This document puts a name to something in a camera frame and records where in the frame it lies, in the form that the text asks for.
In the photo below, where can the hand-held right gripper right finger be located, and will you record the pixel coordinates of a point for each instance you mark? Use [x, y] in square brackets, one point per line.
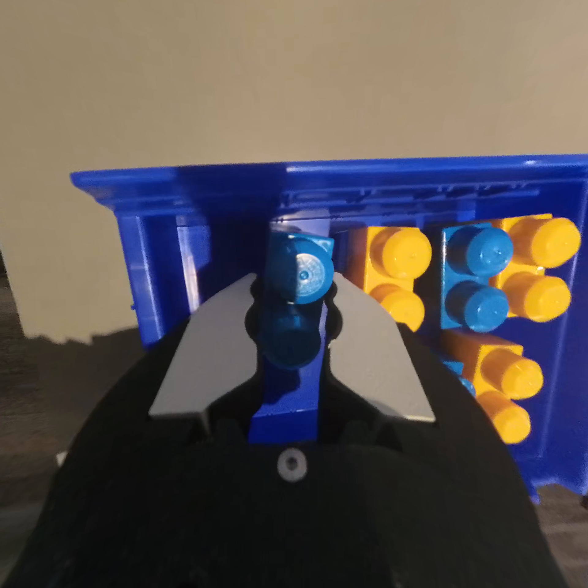
[381, 367]

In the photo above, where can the blue mega block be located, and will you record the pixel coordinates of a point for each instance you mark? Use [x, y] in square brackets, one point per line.
[477, 250]
[298, 275]
[459, 372]

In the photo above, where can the yellow mega block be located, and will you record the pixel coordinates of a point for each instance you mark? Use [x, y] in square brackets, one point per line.
[510, 372]
[546, 243]
[399, 250]

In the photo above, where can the blue divided plastic bin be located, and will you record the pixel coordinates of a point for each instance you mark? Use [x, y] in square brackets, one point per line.
[206, 193]

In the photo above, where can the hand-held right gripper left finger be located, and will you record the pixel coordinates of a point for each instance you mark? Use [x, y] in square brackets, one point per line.
[206, 363]

